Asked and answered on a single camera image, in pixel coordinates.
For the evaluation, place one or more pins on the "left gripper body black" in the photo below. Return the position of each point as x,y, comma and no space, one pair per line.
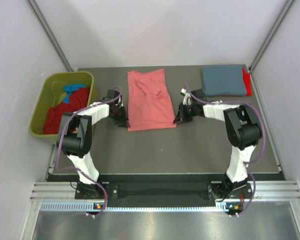
120,118

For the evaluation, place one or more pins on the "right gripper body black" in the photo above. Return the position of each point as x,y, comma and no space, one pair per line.
187,112

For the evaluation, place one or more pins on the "pink t shirt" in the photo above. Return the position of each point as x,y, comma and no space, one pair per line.
149,103

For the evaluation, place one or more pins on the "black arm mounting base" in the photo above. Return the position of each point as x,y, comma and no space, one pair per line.
163,190

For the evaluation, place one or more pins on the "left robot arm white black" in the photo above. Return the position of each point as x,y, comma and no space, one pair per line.
75,137

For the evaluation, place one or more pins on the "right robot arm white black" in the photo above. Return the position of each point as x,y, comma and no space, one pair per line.
243,130

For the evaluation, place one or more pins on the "dark red t shirt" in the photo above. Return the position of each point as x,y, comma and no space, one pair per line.
76,101

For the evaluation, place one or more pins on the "folded grey-blue t shirt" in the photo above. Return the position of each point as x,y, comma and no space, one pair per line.
223,80

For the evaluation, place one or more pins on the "blue t shirt in bin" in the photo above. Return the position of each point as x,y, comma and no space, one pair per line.
70,89

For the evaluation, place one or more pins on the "olive green plastic bin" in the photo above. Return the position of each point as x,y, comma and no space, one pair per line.
52,94

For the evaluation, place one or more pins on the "folded red t shirt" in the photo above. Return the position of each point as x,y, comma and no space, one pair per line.
247,82

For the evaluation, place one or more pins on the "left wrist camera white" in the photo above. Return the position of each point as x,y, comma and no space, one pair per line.
119,102

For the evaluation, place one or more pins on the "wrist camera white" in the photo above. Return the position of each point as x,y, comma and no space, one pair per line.
187,98
119,102

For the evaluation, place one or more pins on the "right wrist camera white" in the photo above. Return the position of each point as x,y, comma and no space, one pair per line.
187,98

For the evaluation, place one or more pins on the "left aluminium frame post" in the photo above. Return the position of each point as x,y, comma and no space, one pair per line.
49,33

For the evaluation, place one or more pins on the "aluminium frame post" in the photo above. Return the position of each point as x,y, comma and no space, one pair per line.
49,33
272,33

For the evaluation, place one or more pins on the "slotted cable duct rail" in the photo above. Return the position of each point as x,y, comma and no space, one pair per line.
95,207

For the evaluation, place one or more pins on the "right aluminium frame post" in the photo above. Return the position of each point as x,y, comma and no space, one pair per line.
272,33

